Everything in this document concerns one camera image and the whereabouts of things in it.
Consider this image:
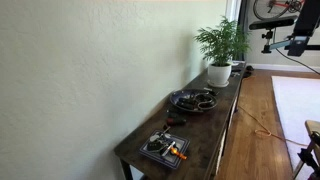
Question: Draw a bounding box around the square blue-rimmed tray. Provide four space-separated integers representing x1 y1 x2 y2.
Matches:
140 130 190 169

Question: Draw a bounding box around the white area rug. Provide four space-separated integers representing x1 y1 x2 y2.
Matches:
272 76 320 167

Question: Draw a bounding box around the bicycle on wall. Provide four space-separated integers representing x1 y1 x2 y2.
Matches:
253 0 305 20

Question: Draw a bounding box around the dark wooden console table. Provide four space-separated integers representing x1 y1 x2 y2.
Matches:
114 74 243 180

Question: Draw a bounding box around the black stereo camera bar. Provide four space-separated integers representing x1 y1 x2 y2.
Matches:
249 16 297 30

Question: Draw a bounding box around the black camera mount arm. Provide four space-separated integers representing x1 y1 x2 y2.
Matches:
262 0 320 57

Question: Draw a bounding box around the wooden folding chair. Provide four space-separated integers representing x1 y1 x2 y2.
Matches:
293 120 320 180

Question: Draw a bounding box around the black light with red end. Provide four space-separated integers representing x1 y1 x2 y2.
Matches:
166 118 187 126

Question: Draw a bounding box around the bunch of keys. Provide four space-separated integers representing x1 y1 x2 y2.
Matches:
147 133 171 152

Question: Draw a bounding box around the round dark blue plate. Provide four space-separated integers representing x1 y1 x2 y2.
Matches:
169 89 217 113

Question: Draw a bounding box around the orange extension cable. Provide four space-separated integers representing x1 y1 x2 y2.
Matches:
237 105 308 148

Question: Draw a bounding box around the potted green fern plant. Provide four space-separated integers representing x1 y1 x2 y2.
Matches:
194 16 250 87

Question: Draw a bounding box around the orange handled tool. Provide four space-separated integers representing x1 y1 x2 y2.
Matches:
170 148 187 160

